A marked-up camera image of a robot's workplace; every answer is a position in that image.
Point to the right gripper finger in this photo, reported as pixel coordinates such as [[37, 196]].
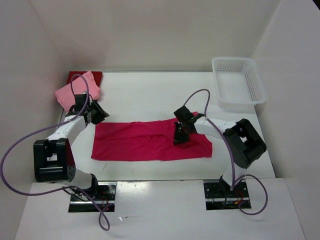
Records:
[[179, 141], [177, 131]]

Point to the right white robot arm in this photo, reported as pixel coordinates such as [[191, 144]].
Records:
[[243, 142]]

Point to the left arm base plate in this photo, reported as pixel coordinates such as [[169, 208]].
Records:
[[104, 198]]

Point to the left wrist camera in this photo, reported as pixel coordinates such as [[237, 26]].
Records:
[[82, 101]]

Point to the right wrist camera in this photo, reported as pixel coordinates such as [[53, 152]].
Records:
[[183, 114]]

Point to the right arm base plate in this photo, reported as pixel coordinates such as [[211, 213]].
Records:
[[216, 199]]

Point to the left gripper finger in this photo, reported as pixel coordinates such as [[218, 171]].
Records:
[[99, 110], [98, 119]]

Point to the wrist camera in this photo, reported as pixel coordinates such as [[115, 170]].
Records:
[[82, 101], [183, 114]]

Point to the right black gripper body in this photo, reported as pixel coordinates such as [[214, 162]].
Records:
[[185, 132]]

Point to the dark red t shirt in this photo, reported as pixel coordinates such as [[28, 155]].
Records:
[[97, 75]]

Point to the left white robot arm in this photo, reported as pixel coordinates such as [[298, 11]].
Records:
[[53, 158]]

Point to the crimson t shirt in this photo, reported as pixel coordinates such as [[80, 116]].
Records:
[[146, 141]]

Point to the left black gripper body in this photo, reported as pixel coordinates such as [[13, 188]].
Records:
[[93, 108]]

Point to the white plastic basket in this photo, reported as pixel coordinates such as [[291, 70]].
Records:
[[238, 83]]

